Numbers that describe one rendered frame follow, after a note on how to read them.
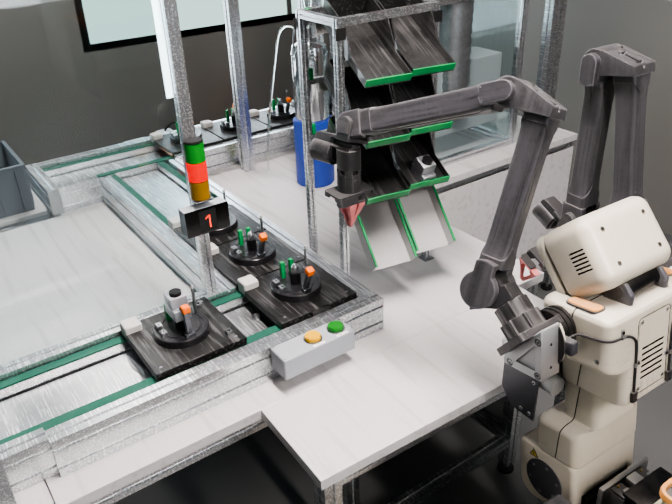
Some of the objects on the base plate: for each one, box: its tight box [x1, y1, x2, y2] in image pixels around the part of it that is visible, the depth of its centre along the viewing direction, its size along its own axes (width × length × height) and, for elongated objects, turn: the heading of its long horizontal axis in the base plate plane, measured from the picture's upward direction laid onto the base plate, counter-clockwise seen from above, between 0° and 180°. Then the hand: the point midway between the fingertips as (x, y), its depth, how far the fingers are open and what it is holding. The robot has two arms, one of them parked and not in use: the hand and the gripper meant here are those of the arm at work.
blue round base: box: [293, 115, 335, 188], centre depth 276 cm, size 16×16×27 cm
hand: (349, 223), depth 166 cm, fingers closed
